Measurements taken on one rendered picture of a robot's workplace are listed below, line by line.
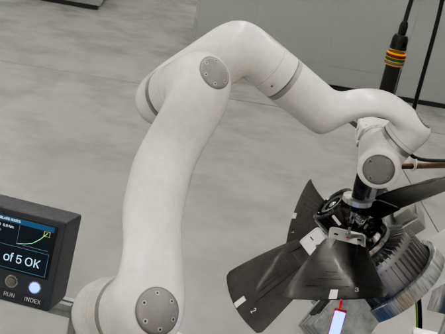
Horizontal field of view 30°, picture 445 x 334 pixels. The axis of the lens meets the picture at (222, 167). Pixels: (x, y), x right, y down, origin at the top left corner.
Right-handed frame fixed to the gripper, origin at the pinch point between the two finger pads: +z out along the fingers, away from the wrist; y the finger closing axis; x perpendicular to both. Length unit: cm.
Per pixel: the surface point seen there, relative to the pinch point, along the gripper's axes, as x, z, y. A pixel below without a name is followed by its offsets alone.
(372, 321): -49, -4, 11
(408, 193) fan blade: -16.5, 2.2, 11.1
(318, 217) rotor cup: -29.5, 5.2, -7.7
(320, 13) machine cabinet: -84, 547, -33
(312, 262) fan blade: -32.6, -12.4, -7.2
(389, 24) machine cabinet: -83, 559, 29
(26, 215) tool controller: -24, -39, -66
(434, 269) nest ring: -34.4, 2.6, 22.1
